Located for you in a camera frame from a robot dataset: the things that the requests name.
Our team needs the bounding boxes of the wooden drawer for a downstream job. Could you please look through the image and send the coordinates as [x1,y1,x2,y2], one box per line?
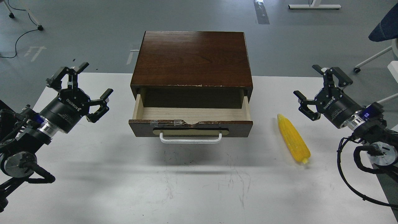
[128,95,253,138]

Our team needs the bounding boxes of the white drawer handle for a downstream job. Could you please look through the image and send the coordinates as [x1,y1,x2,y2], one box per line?
[160,132,223,144]

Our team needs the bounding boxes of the white stand legs with casters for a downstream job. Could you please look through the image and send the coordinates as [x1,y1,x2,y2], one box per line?
[2,0,44,31]

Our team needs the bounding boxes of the white desk leg base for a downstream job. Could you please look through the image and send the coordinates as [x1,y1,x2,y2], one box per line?
[288,0,342,10]

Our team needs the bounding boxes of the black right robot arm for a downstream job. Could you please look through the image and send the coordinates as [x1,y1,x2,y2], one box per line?
[293,65,397,210]

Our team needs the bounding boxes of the yellow corn cob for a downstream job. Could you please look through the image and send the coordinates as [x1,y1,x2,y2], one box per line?
[277,114,311,164]

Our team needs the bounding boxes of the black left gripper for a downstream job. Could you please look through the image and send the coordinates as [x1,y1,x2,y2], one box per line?
[39,62,114,134]

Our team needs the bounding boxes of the blue office chair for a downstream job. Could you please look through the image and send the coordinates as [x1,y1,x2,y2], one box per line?
[353,4,398,73]

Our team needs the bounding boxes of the dark wooden drawer cabinet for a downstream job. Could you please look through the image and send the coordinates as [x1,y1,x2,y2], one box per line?
[130,30,253,108]

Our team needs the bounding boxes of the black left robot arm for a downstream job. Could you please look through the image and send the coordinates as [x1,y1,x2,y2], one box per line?
[0,63,113,212]

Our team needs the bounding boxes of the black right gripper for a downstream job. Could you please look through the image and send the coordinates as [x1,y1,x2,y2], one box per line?
[293,65,362,129]

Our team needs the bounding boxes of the black floor cable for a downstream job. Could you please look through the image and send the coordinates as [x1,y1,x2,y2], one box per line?
[0,0,44,59]

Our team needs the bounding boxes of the grey floor tape strip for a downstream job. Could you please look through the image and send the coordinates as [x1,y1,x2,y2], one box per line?
[253,0,270,25]

